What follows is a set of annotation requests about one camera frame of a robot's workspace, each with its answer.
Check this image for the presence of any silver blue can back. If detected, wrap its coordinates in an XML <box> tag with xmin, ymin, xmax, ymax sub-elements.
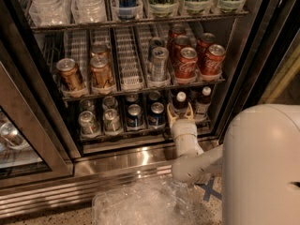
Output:
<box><xmin>148</xmin><ymin>37</ymin><xmax>165</xmax><ymax>61</ymax></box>

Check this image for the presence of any clear plastic bottle right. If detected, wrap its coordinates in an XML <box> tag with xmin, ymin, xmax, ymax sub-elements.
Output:
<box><xmin>71</xmin><ymin>0</ymin><xmax>107</xmax><ymax>23</ymax></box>

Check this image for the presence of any silver green can back right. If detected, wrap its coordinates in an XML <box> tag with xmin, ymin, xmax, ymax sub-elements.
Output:
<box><xmin>102</xmin><ymin>96</ymin><xmax>118</xmax><ymax>111</ymax></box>

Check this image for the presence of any silver green can back left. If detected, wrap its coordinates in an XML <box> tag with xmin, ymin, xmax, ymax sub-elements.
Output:
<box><xmin>80</xmin><ymin>99</ymin><xmax>96</xmax><ymax>113</ymax></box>

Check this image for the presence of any clear plastic bottle left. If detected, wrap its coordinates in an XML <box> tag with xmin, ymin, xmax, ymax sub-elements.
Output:
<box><xmin>29</xmin><ymin>0</ymin><xmax>70</xmax><ymax>26</ymax></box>

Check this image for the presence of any blue tape cross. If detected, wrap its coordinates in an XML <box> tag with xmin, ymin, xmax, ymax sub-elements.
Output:
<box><xmin>199</xmin><ymin>177</ymin><xmax>222</xmax><ymax>202</ymax></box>

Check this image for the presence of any red Coca-Cola can middle left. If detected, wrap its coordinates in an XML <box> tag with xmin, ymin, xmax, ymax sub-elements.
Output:
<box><xmin>171</xmin><ymin>36</ymin><xmax>191</xmax><ymax>62</ymax></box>

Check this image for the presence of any red Coca-Cola can front left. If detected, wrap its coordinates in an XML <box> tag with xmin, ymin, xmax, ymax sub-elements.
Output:
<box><xmin>175</xmin><ymin>47</ymin><xmax>198</xmax><ymax>79</ymax></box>

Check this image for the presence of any stainless steel fridge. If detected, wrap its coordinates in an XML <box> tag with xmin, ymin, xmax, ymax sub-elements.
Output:
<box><xmin>0</xmin><ymin>0</ymin><xmax>300</xmax><ymax>219</ymax></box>

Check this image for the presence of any glass fridge door left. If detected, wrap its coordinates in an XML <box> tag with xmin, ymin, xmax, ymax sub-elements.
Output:
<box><xmin>0</xmin><ymin>45</ymin><xmax>73</xmax><ymax>188</ymax></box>

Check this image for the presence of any blue Pepsi can back right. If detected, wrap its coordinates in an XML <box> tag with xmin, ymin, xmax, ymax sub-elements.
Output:
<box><xmin>147</xmin><ymin>91</ymin><xmax>161</xmax><ymax>104</ymax></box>

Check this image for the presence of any silver green can front left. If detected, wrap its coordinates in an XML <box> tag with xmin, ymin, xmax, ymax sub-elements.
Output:
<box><xmin>78</xmin><ymin>111</ymin><xmax>98</xmax><ymax>135</ymax></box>

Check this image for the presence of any blue Pepsi can front left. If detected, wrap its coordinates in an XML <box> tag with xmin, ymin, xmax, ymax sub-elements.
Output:
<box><xmin>127</xmin><ymin>104</ymin><xmax>143</xmax><ymax>128</ymax></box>

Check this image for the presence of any silver green can front right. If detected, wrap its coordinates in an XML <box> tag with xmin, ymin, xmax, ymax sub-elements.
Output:
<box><xmin>103</xmin><ymin>109</ymin><xmax>121</xmax><ymax>131</ymax></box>

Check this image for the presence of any blue Pepsi can back left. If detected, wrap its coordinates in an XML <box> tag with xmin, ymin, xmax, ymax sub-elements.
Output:
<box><xmin>126</xmin><ymin>94</ymin><xmax>141</xmax><ymax>106</ymax></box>

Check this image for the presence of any gold brown can back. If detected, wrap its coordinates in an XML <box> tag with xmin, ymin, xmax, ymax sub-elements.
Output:
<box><xmin>90</xmin><ymin>44</ymin><xmax>110</xmax><ymax>57</ymax></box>

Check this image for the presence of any clear plastic bin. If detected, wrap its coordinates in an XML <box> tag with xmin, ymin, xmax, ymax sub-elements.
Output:
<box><xmin>92</xmin><ymin>176</ymin><xmax>196</xmax><ymax>225</ymax></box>

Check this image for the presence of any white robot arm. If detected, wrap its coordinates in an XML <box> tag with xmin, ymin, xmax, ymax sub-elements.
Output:
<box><xmin>171</xmin><ymin>104</ymin><xmax>300</xmax><ymax>225</ymax></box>

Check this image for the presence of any brown bottle white cap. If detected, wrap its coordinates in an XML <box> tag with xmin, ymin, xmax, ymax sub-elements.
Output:
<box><xmin>172</xmin><ymin>92</ymin><xmax>188</xmax><ymax>118</ymax></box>
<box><xmin>191</xmin><ymin>86</ymin><xmax>212</xmax><ymax>122</ymax></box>

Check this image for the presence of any red Coca-Cola can back right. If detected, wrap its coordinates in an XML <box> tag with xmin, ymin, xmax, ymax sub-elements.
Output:
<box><xmin>196</xmin><ymin>33</ymin><xmax>216</xmax><ymax>61</ymax></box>

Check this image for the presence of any blue Pepsi can front right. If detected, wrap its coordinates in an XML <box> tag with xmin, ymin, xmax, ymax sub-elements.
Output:
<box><xmin>148</xmin><ymin>102</ymin><xmax>165</xmax><ymax>127</ymax></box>

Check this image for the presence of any gold brown can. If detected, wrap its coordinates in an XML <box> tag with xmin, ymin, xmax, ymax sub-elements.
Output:
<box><xmin>56</xmin><ymin>58</ymin><xmax>84</xmax><ymax>92</ymax></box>
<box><xmin>90</xmin><ymin>55</ymin><xmax>114</xmax><ymax>88</ymax></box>
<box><xmin>90</xmin><ymin>44</ymin><xmax>110</xmax><ymax>57</ymax></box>

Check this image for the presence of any gold brown can far left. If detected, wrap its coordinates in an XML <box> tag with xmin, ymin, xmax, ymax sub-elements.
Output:
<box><xmin>56</xmin><ymin>58</ymin><xmax>84</xmax><ymax>92</ymax></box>

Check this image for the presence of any red Coca-Cola can front right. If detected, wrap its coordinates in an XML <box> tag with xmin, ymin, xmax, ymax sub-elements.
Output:
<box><xmin>200</xmin><ymin>44</ymin><xmax>226</xmax><ymax>76</ymax></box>

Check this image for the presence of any red coca-cola can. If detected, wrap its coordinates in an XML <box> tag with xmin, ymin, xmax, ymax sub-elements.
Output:
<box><xmin>167</xmin><ymin>23</ymin><xmax>186</xmax><ymax>47</ymax></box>
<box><xmin>200</xmin><ymin>44</ymin><xmax>226</xmax><ymax>76</ymax></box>
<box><xmin>196</xmin><ymin>33</ymin><xmax>216</xmax><ymax>61</ymax></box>
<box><xmin>171</xmin><ymin>36</ymin><xmax>191</xmax><ymax>62</ymax></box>
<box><xmin>175</xmin><ymin>47</ymin><xmax>198</xmax><ymax>79</ymax></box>

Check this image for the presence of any silver can behind glass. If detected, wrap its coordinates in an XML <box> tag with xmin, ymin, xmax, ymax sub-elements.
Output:
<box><xmin>0</xmin><ymin>122</ymin><xmax>28</xmax><ymax>149</ymax></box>

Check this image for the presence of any blue pepsi can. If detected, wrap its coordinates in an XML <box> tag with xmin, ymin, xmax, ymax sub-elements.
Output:
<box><xmin>126</xmin><ymin>94</ymin><xmax>141</xmax><ymax>106</ymax></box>
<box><xmin>148</xmin><ymin>102</ymin><xmax>165</xmax><ymax>127</ymax></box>
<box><xmin>127</xmin><ymin>104</ymin><xmax>143</xmax><ymax>128</ymax></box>
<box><xmin>147</xmin><ymin>91</ymin><xmax>161</xmax><ymax>104</ymax></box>

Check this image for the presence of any clear plastic bottle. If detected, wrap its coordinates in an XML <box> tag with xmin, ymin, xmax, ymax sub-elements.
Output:
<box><xmin>71</xmin><ymin>0</ymin><xmax>107</xmax><ymax>23</ymax></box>
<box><xmin>29</xmin><ymin>0</ymin><xmax>70</xmax><ymax>26</ymax></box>

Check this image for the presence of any gold brown can front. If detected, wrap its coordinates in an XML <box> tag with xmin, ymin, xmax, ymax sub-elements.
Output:
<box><xmin>90</xmin><ymin>55</ymin><xmax>114</xmax><ymax>88</ymax></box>

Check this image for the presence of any empty white shelf tray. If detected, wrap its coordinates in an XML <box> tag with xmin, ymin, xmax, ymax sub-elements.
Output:
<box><xmin>114</xmin><ymin>27</ymin><xmax>144</xmax><ymax>91</ymax></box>

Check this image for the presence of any red Coca-Cola can back left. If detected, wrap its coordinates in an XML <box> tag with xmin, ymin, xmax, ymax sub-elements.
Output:
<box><xmin>167</xmin><ymin>23</ymin><xmax>186</xmax><ymax>47</ymax></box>

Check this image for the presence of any silver green can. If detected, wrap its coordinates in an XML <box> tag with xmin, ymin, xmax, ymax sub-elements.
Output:
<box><xmin>80</xmin><ymin>99</ymin><xmax>96</xmax><ymax>113</ymax></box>
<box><xmin>103</xmin><ymin>109</ymin><xmax>121</xmax><ymax>131</ymax></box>
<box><xmin>102</xmin><ymin>96</ymin><xmax>118</xmax><ymax>111</ymax></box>
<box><xmin>78</xmin><ymin>111</ymin><xmax>98</xmax><ymax>135</ymax></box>

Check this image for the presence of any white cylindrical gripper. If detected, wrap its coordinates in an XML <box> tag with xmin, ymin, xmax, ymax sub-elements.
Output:
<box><xmin>167</xmin><ymin>103</ymin><xmax>203</xmax><ymax>157</ymax></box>

